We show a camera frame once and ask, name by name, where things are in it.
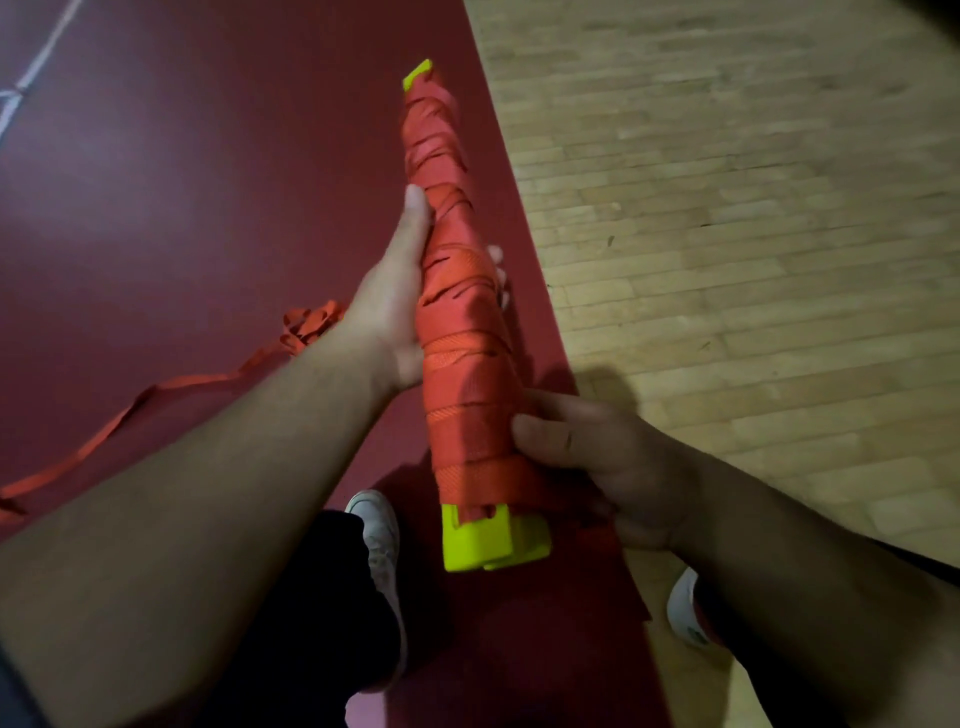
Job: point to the white right shoe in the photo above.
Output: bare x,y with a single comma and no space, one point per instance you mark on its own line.
682,607

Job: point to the person's right hand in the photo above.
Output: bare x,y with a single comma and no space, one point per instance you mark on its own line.
645,480

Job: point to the dark left sleeve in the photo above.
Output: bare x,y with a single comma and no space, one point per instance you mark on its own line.
15,690

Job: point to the person's left forearm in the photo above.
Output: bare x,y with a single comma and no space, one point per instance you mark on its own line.
165,540

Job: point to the person's right forearm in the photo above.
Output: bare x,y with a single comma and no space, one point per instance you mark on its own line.
825,600

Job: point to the white shoe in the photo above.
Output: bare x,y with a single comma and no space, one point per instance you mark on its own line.
682,607
381,532

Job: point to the black right trouser leg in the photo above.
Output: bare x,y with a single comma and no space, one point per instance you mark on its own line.
772,682

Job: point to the white left shoe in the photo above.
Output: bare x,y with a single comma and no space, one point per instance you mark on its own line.
381,532

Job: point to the person's left hand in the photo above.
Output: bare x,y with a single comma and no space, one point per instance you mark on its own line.
390,300

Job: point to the black trouser leg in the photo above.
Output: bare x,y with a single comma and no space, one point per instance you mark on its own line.
300,637
772,682

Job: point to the black left trouser leg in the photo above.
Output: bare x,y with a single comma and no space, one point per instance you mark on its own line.
300,637

